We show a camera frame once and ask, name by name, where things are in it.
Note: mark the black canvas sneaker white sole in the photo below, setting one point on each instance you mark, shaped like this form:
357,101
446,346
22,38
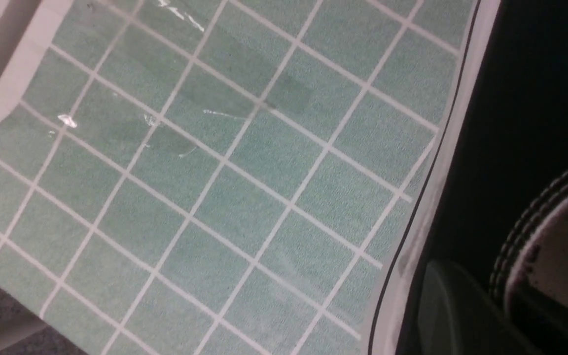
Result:
534,256

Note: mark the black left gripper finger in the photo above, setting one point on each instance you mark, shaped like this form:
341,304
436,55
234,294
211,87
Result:
455,317

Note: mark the green checkered floor mat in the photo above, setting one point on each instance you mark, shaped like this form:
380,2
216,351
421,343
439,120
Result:
216,177

